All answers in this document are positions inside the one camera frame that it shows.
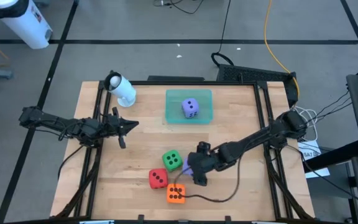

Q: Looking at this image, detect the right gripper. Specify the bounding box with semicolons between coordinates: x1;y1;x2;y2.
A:
187;141;222;187

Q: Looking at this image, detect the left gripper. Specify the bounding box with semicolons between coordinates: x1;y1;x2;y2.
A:
101;107;140;149

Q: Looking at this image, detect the purple foam die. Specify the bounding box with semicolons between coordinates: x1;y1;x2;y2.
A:
181;98;200;119
181;157;195;177

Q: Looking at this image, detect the green foam die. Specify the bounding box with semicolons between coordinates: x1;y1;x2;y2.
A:
162;149;183;172

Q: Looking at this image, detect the red foam die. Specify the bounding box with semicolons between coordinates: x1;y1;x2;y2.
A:
149;168;169;190

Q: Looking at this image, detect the orange foam die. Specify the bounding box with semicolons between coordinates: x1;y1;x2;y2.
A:
166;183;186;205

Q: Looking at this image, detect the teal translucent plastic bin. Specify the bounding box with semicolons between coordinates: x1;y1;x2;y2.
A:
165;88;214;125

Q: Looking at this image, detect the white paper sheet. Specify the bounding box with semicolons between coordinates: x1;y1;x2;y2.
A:
297;140;331;179

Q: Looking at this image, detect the white cylindrical floor bin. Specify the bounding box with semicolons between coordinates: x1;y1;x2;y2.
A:
0;0;53;50

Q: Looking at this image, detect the dark loose wrist cable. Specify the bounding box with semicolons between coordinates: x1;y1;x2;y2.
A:
173;155;242;203

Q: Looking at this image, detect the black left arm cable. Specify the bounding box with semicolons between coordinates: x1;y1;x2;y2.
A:
57;144;85;181

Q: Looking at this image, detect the white cable bundle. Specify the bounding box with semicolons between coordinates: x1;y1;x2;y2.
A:
290;105;319;143

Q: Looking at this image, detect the black floor cable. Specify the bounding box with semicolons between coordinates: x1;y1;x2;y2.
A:
210;0;234;68

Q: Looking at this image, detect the black side table frame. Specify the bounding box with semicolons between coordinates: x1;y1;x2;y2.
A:
302;139;358;174

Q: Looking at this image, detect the yellow cable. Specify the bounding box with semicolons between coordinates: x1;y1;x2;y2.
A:
262;0;301;100

